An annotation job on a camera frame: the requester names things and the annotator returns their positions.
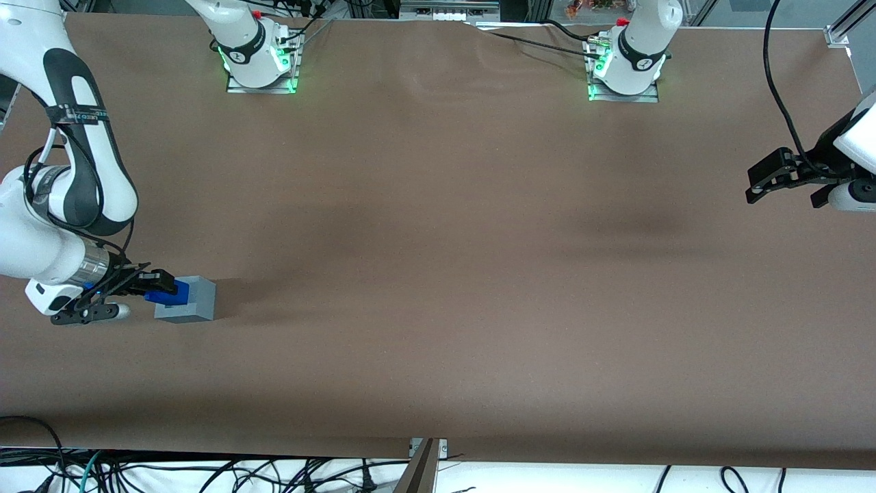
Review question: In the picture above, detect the black looped floor cable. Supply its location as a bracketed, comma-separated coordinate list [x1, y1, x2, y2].
[0, 415, 68, 493]

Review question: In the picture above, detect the teal floor cable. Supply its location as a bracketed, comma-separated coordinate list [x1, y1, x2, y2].
[77, 451, 105, 493]

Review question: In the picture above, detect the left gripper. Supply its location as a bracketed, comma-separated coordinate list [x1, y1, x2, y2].
[745, 147, 858, 210]

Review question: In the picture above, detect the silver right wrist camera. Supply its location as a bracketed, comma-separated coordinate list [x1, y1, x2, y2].
[51, 301, 132, 327]

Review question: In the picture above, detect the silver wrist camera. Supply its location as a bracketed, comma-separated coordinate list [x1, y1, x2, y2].
[827, 179, 876, 213]
[51, 301, 132, 327]

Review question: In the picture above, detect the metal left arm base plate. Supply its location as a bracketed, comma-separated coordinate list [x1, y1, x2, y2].
[586, 34, 660, 104]

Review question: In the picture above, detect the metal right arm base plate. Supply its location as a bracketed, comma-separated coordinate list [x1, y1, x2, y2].
[227, 26, 302, 95]

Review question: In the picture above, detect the black cable across cover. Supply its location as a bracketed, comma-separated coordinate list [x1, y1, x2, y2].
[472, 19, 604, 58]

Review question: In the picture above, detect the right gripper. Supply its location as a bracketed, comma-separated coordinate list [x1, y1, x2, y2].
[25, 264, 181, 317]

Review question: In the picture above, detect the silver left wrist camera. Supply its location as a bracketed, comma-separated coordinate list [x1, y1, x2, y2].
[827, 179, 876, 213]

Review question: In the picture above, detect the gray box with white connectors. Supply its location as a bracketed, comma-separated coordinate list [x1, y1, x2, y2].
[400, 0, 502, 23]

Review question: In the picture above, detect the small blue plastic part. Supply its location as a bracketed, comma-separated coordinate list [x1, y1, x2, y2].
[144, 279, 190, 307]

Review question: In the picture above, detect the gray cube base with socket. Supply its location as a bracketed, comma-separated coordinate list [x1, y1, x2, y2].
[153, 276, 217, 324]

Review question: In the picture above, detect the brown table cover sheet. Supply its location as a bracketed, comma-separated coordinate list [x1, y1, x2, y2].
[0, 12, 876, 472]

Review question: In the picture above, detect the black left arm hanging cable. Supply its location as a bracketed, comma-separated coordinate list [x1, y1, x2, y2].
[762, 0, 822, 172]

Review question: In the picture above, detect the aluminium table edge bracket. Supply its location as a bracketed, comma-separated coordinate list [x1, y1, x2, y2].
[393, 438, 449, 493]

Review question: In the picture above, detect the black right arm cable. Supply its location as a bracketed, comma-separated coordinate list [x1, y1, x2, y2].
[23, 127, 153, 302]

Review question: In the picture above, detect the aluminium frame profile corner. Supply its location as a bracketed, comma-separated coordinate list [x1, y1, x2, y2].
[824, 0, 876, 49]

